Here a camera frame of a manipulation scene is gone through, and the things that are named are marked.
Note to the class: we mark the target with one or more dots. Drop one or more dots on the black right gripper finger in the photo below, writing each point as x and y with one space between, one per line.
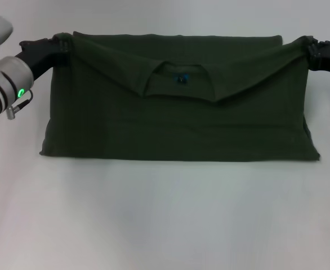
313 51
308 40

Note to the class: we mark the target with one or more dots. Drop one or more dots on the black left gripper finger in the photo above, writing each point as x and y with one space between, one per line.
65 49
62 38

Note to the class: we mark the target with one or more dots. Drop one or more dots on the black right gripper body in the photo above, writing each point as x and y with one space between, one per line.
329 56

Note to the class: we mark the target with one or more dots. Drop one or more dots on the dark green t-shirt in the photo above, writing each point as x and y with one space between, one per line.
182 126

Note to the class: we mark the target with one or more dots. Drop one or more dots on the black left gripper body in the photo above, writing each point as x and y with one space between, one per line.
38 56

